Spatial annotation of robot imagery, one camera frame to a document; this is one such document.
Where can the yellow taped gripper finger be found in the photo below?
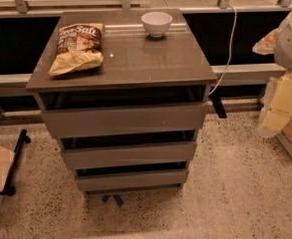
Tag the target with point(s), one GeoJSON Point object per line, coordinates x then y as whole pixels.
{"type": "Point", "coordinates": [266, 45]}

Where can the grey top drawer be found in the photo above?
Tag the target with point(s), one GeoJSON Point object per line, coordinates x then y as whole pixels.
{"type": "Point", "coordinates": [112, 121]}

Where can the grey drawer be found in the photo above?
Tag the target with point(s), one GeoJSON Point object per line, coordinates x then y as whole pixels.
{"type": "Point", "coordinates": [132, 180]}
{"type": "Point", "coordinates": [129, 155]}
{"type": "Point", "coordinates": [112, 121]}

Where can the grey drawer cabinet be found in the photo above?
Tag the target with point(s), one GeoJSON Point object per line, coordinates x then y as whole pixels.
{"type": "Point", "coordinates": [137, 70]}

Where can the grey bottom drawer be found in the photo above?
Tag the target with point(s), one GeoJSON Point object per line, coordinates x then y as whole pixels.
{"type": "Point", "coordinates": [132, 180]}

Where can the grey middle drawer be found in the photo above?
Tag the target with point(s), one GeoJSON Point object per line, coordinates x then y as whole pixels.
{"type": "Point", "coordinates": [129, 155]}

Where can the white ceramic bowl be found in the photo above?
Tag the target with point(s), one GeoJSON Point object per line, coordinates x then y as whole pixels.
{"type": "Point", "coordinates": [156, 24]}

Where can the sea salt chip bag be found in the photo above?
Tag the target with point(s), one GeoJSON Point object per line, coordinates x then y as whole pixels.
{"type": "Point", "coordinates": [79, 49]}

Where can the black metal stand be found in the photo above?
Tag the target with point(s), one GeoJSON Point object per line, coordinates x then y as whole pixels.
{"type": "Point", "coordinates": [9, 189]}

